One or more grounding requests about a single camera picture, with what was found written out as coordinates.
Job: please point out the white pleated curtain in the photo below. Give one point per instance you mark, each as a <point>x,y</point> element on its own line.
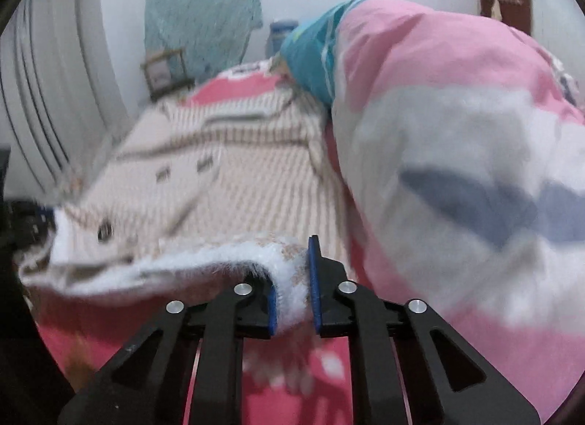
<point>61,106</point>

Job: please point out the wooden armchair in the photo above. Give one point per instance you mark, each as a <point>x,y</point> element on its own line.
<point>160,80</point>

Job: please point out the beige white houndstooth knit coat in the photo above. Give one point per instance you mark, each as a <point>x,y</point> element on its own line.
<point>198,195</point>

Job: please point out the teal floral hanging cloth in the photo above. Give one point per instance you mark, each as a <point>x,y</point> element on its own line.
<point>214,34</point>

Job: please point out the blue striped pillow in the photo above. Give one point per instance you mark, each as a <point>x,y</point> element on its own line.
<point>309,52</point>

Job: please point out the blue water jug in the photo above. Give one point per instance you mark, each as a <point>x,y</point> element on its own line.
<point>278,31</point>

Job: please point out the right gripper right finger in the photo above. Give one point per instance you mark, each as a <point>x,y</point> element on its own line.
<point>408,365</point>

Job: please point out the black coat button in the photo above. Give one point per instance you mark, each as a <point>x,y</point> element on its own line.
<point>105,231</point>

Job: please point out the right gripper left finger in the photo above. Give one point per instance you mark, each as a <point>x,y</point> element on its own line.
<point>183,366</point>

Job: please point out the pink white patterned duvet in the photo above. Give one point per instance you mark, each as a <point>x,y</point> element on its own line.
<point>466,164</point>

